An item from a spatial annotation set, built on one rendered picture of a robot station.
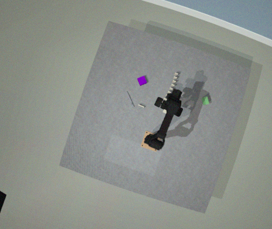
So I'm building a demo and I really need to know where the green block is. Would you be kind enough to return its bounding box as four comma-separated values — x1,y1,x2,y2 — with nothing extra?
201,97,209,105

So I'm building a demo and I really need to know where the purple rectangular block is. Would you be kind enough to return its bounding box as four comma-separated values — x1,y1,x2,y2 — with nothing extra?
138,76,147,85

